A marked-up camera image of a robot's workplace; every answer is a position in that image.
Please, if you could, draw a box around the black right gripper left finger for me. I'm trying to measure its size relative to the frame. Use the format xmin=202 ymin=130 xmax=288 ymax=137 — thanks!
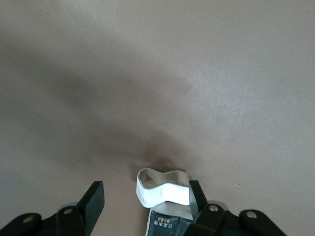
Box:
xmin=0 ymin=181 xmax=105 ymax=236

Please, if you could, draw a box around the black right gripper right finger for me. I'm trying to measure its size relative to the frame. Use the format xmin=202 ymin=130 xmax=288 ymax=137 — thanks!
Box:
xmin=184 ymin=180 xmax=286 ymax=236

